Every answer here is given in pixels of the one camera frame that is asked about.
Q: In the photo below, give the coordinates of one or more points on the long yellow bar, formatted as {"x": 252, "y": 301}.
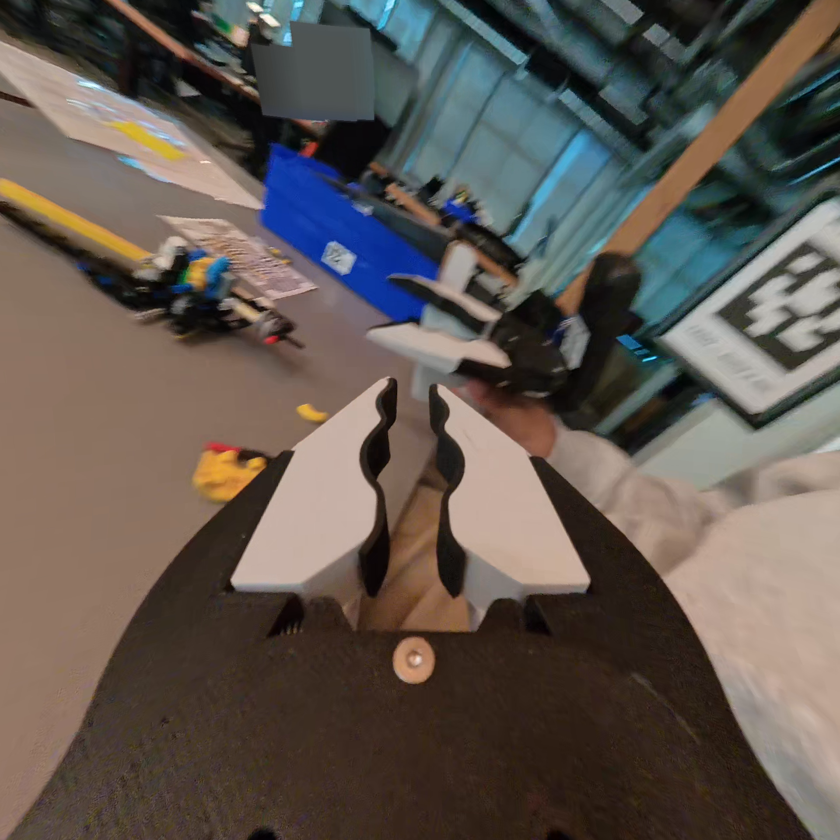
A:
{"x": 65, "y": 216}

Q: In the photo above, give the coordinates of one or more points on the person's right forearm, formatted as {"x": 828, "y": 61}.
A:
{"x": 623, "y": 485}

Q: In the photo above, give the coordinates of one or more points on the printed instruction sheet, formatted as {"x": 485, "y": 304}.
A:
{"x": 256, "y": 262}

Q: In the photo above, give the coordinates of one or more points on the partly built lego vehicle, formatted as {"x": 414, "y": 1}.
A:
{"x": 197, "y": 295}

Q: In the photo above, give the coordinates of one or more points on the blue plastic bin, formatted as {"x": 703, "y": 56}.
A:
{"x": 308, "y": 210}

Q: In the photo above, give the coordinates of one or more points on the black and white tag sign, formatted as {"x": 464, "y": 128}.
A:
{"x": 754, "y": 341}

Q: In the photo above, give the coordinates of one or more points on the person's right hand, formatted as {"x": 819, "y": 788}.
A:
{"x": 525, "y": 423}

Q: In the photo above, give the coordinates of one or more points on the yellow curved lego piece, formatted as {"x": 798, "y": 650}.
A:
{"x": 312, "y": 413}

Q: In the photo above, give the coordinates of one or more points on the large white printed sheet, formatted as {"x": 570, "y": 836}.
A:
{"x": 98, "y": 111}

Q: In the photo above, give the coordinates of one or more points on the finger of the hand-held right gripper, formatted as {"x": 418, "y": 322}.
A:
{"x": 460, "y": 269}
{"x": 426, "y": 342}

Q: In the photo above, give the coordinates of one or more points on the person's grey sweatshirt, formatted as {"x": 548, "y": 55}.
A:
{"x": 761, "y": 604}

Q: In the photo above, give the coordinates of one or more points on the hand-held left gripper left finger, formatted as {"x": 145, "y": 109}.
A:
{"x": 308, "y": 518}

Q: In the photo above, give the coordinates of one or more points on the yellow lego panel piece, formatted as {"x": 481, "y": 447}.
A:
{"x": 223, "y": 476}

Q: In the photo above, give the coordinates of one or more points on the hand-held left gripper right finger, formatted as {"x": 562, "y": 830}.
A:
{"x": 512, "y": 518}

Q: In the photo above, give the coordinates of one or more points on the wooden post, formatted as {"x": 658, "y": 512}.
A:
{"x": 722, "y": 124}

